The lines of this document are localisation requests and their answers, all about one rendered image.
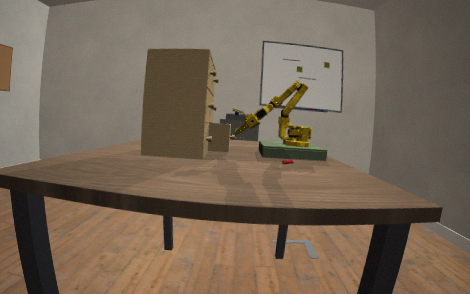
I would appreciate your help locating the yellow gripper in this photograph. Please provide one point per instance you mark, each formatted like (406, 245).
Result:
(250, 122)

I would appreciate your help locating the brown wooden chest of drawers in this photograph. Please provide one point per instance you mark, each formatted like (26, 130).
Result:
(174, 103)

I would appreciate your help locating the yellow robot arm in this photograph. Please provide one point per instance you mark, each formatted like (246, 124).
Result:
(301, 133)

